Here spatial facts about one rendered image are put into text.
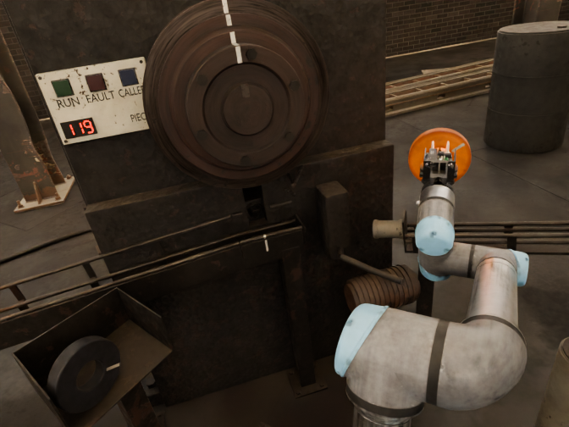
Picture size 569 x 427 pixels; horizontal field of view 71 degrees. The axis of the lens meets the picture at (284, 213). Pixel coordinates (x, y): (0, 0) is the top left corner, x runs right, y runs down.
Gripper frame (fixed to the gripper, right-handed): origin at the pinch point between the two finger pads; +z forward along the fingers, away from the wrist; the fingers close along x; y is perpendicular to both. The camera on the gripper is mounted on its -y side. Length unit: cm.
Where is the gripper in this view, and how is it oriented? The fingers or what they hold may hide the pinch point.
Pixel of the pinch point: (439, 151)
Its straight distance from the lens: 115.4
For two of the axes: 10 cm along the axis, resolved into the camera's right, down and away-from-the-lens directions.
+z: 2.9, -7.0, 6.5
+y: -1.9, -7.1, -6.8
